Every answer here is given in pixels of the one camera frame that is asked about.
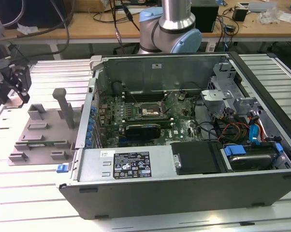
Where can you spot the CPU socket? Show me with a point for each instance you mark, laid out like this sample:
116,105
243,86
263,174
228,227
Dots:
151,112

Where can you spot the crumpled white paper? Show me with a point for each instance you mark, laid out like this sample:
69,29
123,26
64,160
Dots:
27,29

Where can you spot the grey parts rack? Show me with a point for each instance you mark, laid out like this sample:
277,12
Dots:
51,135

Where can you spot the black computer tower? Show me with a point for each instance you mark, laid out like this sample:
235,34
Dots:
39,12

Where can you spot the green RAM stick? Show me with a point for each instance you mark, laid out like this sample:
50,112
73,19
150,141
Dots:
46,144

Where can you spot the grey case corner latch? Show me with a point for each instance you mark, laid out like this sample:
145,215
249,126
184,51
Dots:
96,62

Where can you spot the wooden desk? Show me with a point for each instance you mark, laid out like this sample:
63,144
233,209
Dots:
87,29

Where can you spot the blue case latch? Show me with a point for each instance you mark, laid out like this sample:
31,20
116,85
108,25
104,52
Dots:
61,168

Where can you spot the grey power supply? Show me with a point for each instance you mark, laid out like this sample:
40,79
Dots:
97,166

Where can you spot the black RAM slot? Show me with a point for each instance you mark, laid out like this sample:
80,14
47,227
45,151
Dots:
148,94

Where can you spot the black graphics card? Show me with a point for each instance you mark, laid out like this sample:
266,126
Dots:
143,131

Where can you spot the round coin battery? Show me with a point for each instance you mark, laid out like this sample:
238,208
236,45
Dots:
181,97

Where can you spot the green motherboard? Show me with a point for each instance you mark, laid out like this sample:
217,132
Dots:
179,120

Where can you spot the black grey PC case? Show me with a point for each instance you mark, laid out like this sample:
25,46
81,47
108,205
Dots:
160,200

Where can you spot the black drive unit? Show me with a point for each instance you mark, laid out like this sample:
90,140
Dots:
196,157

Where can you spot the tall black box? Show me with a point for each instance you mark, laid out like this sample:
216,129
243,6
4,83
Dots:
206,17

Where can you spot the silver metal drive cage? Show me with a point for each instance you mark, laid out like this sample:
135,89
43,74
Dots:
215,95

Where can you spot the small black adapter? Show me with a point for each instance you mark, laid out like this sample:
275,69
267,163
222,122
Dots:
230,28

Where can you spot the small black cube device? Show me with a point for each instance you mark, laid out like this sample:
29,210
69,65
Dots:
239,14

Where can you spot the hard disk blue carrier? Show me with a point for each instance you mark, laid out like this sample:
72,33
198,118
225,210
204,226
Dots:
251,162

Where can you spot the grey flat box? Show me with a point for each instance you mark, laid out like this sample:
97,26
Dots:
261,6

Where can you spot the clear plastic bag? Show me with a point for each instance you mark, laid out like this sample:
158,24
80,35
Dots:
268,15

